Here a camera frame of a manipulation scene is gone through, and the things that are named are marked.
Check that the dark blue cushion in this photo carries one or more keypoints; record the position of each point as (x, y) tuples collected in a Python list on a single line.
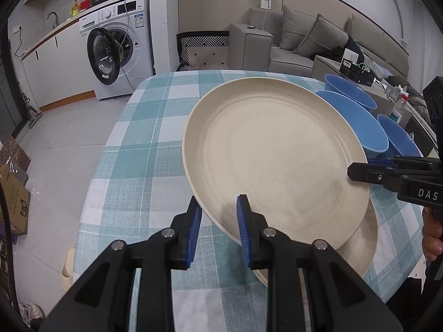
[(353, 46)]

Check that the black white patterned cushion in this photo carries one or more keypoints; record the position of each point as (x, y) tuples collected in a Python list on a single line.
[(204, 53)]

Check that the grey sneaker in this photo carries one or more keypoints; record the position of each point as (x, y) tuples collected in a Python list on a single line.
[(32, 313)]

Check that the white kitchen counter cabinets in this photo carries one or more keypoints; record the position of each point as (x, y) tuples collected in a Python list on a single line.
[(59, 69)]

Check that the white wall socket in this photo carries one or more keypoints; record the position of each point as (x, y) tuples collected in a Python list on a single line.
[(17, 29)]

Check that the teal checked tablecloth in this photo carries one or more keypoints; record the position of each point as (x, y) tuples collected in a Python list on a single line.
[(138, 145)]

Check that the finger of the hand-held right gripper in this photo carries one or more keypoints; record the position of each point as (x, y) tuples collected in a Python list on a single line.
[(370, 173), (408, 160)]

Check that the black cardboard box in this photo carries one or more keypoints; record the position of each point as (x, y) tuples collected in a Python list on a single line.
[(356, 74)]

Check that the blue bowl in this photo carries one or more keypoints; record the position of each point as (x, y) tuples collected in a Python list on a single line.
[(398, 138), (360, 124), (349, 90)]

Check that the white washing machine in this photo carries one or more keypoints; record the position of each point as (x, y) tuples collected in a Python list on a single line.
[(135, 41)]

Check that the grey sofa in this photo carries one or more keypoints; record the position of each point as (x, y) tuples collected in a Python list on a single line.
[(256, 52)]

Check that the small white box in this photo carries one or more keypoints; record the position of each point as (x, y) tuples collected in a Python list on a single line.
[(350, 56)]

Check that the stick vacuum cleaner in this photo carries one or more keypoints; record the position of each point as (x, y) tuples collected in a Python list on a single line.
[(33, 114)]

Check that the cream waste bin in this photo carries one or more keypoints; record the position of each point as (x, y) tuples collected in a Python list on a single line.
[(68, 266)]

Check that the cream round plate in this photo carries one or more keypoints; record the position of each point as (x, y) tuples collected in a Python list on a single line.
[(360, 245), (277, 145)]

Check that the brown cardboard box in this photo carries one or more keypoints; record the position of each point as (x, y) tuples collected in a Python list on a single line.
[(14, 204)]

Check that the clear water bottle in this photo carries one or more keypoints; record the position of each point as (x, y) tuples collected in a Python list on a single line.
[(398, 110)]

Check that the black glass door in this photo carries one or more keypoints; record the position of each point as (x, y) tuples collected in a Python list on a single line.
[(8, 93)]

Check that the yellow green toy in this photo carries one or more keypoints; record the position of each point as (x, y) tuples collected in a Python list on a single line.
[(75, 10)]

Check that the curved kitchen faucet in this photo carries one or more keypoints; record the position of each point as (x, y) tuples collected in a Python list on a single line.
[(53, 19)]

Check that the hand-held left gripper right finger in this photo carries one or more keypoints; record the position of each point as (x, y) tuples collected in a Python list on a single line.
[(244, 235)]

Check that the person's right hand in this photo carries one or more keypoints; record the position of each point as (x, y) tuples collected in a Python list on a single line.
[(432, 242)]

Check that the patterned cardboard box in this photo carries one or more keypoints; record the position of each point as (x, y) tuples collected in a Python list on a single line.
[(14, 154)]

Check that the grey sofa cushion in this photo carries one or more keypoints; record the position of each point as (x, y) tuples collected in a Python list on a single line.
[(297, 29), (322, 39)]

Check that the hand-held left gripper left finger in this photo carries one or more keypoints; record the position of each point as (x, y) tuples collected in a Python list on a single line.
[(193, 235)]

